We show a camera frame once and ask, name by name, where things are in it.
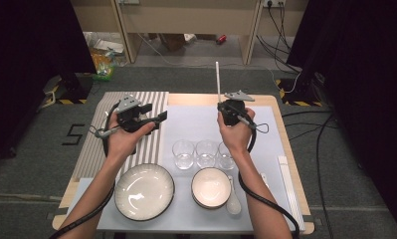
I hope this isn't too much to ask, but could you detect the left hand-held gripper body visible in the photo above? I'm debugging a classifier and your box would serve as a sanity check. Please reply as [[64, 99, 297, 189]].
[[115, 94, 154, 133]]

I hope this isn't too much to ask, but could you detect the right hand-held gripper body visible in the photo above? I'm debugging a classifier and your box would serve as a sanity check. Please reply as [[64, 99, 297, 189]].
[[217, 90, 256, 127]]

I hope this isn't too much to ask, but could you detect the slim white chopstick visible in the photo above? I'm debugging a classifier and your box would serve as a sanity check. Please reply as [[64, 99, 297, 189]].
[[215, 61, 223, 105]]

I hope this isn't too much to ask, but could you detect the clear drinking glass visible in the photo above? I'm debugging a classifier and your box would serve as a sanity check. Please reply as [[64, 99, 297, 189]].
[[218, 141, 238, 171], [171, 138, 196, 171], [195, 139, 219, 169]]

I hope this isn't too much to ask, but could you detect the row of white chopsticks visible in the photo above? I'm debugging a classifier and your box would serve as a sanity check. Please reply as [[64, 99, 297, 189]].
[[278, 154, 302, 231]]

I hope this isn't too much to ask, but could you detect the person's left hand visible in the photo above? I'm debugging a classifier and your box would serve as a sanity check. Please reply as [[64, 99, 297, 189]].
[[104, 114, 157, 161]]

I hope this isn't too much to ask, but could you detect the person's right hand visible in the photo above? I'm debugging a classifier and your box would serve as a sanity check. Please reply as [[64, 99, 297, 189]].
[[216, 108, 257, 156]]

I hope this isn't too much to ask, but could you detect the pale table sheet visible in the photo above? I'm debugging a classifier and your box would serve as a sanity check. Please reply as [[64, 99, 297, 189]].
[[66, 105, 306, 233]]

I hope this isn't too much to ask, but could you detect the grey striped placemat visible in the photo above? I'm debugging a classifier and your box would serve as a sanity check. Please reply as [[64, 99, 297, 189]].
[[71, 91, 170, 182]]

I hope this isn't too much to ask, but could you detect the yellow green plastic bag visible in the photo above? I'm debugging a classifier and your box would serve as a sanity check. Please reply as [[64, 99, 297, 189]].
[[90, 49, 118, 83]]

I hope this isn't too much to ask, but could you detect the black stand base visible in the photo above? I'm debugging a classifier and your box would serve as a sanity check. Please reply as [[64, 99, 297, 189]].
[[298, 71, 328, 101], [60, 73, 94, 101]]

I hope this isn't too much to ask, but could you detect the yellow black hazard tape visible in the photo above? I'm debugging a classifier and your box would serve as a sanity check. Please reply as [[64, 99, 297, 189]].
[[41, 84, 88, 106], [275, 79, 323, 108]]

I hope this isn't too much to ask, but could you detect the brown cardboard box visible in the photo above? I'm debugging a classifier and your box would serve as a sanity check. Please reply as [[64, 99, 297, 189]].
[[158, 33, 189, 52]]

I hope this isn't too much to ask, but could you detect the white dark-rimmed plate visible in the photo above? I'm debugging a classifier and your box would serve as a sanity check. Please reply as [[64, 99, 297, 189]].
[[113, 162, 176, 222]]

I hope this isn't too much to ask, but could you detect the white ceramic spoon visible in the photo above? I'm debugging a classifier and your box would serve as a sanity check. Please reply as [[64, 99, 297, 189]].
[[259, 172, 271, 189], [225, 175, 243, 215]]

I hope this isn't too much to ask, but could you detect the clear plastic bag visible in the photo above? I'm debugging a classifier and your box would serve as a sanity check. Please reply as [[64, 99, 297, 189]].
[[83, 31, 127, 57]]

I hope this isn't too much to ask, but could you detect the white dark-rimmed bowl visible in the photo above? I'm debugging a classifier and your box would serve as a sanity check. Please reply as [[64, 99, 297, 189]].
[[190, 166, 233, 209], [191, 193, 232, 211]]

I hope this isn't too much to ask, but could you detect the black curtain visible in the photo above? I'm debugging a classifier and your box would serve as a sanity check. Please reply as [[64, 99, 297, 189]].
[[0, 0, 96, 167], [287, 0, 397, 233]]

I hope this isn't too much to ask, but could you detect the silver cable plug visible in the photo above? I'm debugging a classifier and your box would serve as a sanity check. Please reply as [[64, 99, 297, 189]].
[[237, 115, 258, 129], [95, 126, 122, 139]]

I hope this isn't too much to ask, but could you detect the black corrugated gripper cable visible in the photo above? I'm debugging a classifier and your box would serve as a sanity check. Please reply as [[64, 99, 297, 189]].
[[50, 103, 120, 239], [237, 120, 301, 239]]

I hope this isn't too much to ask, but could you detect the white floor cable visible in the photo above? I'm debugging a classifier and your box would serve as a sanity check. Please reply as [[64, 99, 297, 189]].
[[265, 66, 303, 95]]

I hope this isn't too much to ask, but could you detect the black floor cable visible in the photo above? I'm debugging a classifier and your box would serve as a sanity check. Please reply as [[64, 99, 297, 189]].
[[281, 109, 340, 140], [314, 113, 340, 239]]

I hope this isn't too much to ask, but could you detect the bundle of black cables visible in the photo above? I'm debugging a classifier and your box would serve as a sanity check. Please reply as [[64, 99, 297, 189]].
[[255, 4, 302, 75]]

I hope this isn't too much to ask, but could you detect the white wall socket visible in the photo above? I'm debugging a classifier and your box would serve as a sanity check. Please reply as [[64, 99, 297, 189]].
[[262, 0, 287, 9]]

